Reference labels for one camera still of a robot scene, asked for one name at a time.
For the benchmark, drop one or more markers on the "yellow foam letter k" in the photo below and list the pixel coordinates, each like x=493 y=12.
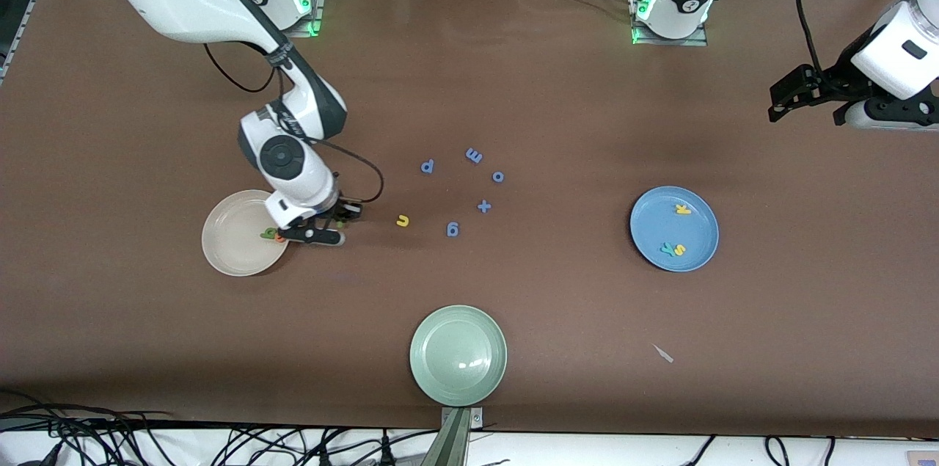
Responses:
x=683 y=209

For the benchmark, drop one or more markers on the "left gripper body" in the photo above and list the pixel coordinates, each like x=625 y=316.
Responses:
x=835 y=81

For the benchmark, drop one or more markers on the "teal foam letter y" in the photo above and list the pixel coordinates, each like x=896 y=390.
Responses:
x=667 y=249

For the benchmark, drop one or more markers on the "blue foam letter g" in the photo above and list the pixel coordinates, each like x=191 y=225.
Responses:
x=452 y=230

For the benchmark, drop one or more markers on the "green round plate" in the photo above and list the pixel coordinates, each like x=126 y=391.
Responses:
x=458 y=356

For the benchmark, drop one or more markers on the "blue round plate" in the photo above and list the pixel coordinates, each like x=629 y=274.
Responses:
x=660 y=224

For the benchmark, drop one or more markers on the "beige round plate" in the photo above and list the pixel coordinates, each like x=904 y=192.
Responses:
x=238 y=238

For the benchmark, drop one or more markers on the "white paper scrap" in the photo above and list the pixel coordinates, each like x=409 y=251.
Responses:
x=663 y=354

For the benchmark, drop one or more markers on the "blue foam letter m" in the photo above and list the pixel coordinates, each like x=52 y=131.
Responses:
x=474 y=155

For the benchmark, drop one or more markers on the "grey metal camera mount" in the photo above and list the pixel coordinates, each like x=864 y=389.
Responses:
x=455 y=444

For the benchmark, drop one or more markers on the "blue foam letter p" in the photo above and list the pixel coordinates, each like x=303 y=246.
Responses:
x=428 y=166

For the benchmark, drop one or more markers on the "green foam letter p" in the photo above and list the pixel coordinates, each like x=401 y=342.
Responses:
x=268 y=233

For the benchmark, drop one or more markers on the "brown table cover sheet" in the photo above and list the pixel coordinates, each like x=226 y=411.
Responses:
x=147 y=341

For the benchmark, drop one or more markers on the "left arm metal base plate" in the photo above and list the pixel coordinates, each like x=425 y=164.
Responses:
x=700 y=41

